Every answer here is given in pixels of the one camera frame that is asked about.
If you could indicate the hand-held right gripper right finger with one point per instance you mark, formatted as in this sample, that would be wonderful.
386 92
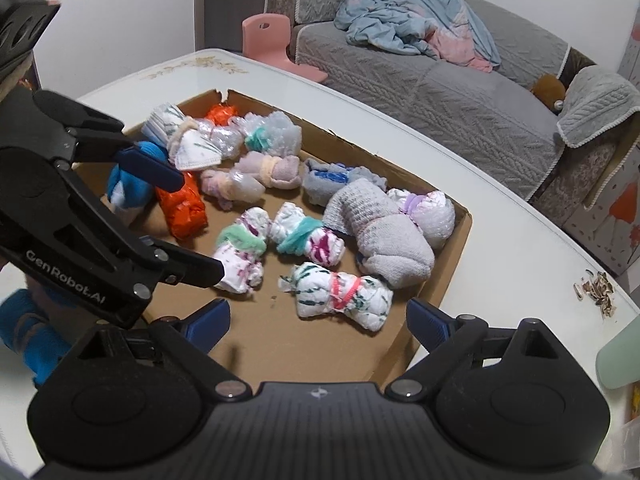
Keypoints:
430 325

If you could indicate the bubble wrap bundle teal tie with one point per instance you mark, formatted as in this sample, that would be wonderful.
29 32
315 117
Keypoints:
280 130

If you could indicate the pink cloth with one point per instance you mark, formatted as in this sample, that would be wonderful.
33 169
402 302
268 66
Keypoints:
450 45

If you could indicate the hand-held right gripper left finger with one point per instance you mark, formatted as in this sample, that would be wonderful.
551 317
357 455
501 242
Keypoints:
205 325

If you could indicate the white bundle red rubber band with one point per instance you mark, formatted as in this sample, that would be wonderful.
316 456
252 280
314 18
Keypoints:
315 295

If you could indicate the pile of seed shells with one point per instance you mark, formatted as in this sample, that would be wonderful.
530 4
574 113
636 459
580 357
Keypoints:
597 292

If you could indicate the clear glass cup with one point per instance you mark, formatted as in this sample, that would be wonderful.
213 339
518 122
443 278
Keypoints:
630 445

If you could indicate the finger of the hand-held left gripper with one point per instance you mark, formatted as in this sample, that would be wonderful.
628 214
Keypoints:
150 170
75 260

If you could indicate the grey sofa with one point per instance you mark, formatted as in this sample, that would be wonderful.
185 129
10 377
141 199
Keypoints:
450 90

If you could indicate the large orange foil bundle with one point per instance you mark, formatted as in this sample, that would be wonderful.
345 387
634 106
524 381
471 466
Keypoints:
182 210

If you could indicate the shallow cardboard box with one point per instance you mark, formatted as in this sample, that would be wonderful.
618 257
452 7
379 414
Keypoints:
280 340

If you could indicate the grey door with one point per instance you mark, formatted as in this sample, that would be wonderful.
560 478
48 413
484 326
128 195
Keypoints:
225 0

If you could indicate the white bundle green fuzzy band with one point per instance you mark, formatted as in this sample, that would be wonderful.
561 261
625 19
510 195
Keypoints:
240 270

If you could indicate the blue and white sock bundle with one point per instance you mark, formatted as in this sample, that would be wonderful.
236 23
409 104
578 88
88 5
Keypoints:
125 185

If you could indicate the brown plush toy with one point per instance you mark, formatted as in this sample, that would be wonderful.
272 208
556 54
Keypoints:
547 90

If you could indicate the grey sock bundle blue tie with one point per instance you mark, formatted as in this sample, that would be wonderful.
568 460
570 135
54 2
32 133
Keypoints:
320 185

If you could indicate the white face mask bundle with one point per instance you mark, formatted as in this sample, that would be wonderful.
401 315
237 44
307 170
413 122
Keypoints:
197 152

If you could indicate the bubble wrap bundle purple tie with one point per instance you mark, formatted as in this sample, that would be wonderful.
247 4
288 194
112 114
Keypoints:
435 220

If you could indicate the light blue blanket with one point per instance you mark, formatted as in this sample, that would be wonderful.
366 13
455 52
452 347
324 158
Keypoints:
400 10

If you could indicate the pink plastic stool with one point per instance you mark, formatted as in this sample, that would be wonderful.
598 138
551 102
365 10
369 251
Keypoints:
265 30

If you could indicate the green cup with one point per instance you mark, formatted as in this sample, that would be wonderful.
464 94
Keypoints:
622 355

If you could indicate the small orange foil bundle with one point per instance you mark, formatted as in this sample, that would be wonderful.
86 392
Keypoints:
220 115

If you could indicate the pink sock bundle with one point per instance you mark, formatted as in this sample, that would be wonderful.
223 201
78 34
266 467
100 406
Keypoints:
285 170

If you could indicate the grey knit cloth bundle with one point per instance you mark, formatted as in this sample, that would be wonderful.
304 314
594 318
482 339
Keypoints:
385 240

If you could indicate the clear bundle pastel scrunchie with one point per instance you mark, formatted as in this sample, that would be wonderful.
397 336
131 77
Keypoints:
245 187

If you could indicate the wall poster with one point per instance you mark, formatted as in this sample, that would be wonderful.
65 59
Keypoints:
620 210

